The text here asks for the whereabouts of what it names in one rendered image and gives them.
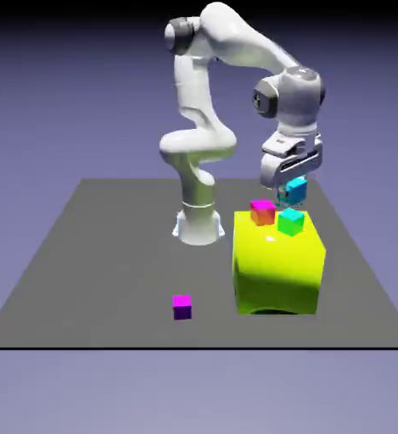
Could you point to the large yellow box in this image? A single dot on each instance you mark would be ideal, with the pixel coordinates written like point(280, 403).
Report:
point(276, 268)

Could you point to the small green cube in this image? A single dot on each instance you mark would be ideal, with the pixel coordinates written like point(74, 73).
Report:
point(291, 222)

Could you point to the small red cube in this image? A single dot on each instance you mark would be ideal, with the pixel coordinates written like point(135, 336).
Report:
point(263, 212)

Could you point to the small purple cube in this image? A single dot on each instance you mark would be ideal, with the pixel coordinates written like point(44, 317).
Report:
point(182, 307)

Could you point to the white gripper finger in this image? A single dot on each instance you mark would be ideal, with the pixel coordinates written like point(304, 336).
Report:
point(281, 195)

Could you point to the small cyan cube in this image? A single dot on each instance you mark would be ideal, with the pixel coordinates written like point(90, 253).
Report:
point(297, 190)

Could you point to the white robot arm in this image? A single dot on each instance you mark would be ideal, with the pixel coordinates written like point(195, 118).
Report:
point(198, 112)

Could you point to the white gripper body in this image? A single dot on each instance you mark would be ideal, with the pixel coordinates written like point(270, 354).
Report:
point(280, 166)

